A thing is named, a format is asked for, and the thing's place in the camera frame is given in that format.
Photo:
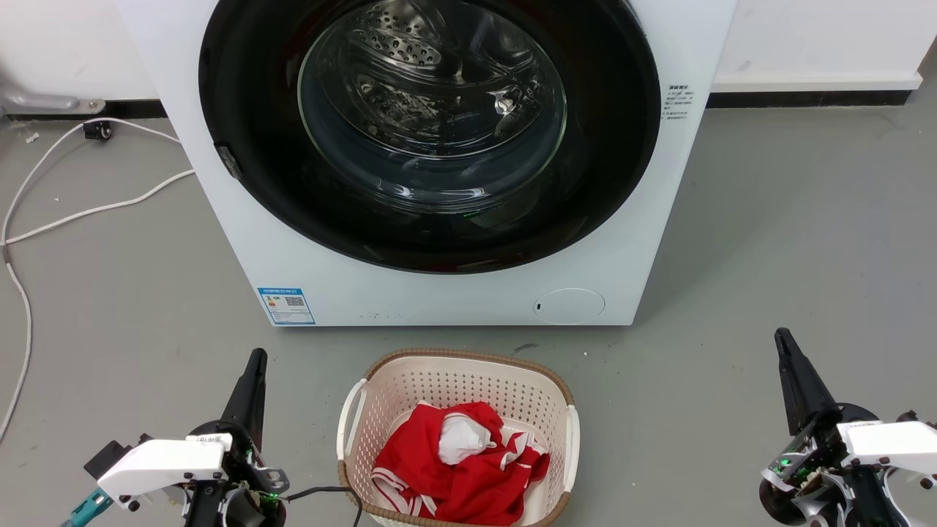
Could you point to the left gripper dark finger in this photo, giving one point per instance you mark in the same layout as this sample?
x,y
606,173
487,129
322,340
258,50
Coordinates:
x,y
258,402
240,402

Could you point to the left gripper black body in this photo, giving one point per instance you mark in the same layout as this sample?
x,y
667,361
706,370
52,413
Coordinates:
x,y
245,476

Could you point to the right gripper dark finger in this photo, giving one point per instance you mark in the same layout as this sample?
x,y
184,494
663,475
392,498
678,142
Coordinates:
x,y
812,399
790,395

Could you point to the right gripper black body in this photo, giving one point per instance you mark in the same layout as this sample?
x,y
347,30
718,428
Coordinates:
x,y
820,468

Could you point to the black round glass washer door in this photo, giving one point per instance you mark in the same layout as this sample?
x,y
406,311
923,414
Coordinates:
x,y
607,183

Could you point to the white front-load washing machine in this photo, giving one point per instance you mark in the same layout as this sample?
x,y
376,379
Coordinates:
x,y
439,300

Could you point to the blue energy label sticker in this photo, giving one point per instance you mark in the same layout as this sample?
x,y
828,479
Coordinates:
x,y
287,305

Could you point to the cream perforated laundry basket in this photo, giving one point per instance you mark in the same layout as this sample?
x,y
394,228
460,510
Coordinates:
x,y
454,380

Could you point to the white crumpled garment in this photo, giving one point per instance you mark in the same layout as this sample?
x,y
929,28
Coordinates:
x,y
461,439

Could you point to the red garment with white stripes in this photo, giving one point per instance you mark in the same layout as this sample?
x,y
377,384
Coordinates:
x,y
468,490

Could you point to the round white filter cover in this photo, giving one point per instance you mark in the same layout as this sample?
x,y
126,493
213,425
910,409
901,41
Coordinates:
x,y
569,306

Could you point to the small printed text label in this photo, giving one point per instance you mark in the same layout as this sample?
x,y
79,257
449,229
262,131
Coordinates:
x,y
677,102

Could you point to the perforated steel washer drum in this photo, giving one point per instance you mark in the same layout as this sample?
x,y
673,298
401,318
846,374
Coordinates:
x,y
410,73

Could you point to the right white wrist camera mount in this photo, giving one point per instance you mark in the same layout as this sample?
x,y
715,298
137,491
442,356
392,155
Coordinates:
x,y
893,443

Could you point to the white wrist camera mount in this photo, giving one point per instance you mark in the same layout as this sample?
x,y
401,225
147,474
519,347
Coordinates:
x,y
893,443
161,465

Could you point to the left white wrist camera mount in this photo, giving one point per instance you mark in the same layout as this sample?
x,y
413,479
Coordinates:
x,y
161,465

